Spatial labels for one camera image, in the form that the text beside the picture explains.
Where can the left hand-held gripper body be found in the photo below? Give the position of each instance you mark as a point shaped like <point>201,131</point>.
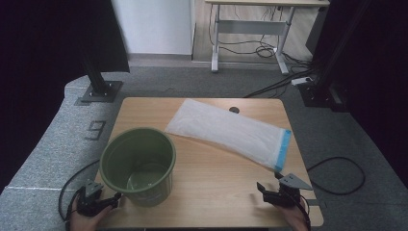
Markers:
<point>88,203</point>

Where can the green plastic bucket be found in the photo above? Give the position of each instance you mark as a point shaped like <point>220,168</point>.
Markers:
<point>138,150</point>

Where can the person's left hand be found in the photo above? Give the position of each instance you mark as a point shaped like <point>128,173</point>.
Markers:
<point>85,223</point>

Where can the person's right hand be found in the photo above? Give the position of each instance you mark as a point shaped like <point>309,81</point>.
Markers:
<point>296,219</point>

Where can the light grey floor mat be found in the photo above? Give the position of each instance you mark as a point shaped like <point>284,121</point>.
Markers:
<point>48,154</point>

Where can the white power strip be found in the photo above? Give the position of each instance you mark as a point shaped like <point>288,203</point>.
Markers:
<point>301,81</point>

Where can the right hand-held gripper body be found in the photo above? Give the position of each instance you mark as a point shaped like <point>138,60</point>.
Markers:
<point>287,195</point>

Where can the black metal stand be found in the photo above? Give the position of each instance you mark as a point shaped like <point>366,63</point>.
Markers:
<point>101,86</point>
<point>320,86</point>

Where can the grey metal desk frame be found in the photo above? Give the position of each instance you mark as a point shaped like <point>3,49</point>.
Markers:
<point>253,27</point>

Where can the white plastic bag blue band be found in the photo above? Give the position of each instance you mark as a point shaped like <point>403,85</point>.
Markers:
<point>227,131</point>

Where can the black round table grommet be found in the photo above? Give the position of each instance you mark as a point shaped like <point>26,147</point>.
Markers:
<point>234,110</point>

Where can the black curtain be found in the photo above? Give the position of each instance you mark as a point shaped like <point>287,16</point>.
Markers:
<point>375,64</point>
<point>41,70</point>

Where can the grey tape strip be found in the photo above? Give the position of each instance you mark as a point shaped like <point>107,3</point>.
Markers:
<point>312,202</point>

